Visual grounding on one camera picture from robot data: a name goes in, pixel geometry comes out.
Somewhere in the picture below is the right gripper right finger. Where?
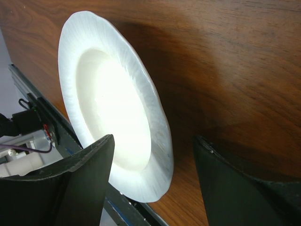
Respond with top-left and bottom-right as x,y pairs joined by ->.
193,135 -> 301,226

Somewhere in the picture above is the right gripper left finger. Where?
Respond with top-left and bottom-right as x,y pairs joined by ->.
0,135 -> 115,226

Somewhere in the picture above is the plain white deep plate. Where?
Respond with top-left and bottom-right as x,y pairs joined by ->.
58,11 -> 174,202

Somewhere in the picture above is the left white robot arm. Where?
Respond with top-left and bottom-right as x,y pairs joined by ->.
0,110 -> 49,178

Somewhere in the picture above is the aluminium rail frame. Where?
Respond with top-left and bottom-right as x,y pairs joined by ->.
0,63 -> 80,177

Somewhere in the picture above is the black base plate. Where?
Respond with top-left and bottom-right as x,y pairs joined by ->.
27,93 -> 168,226

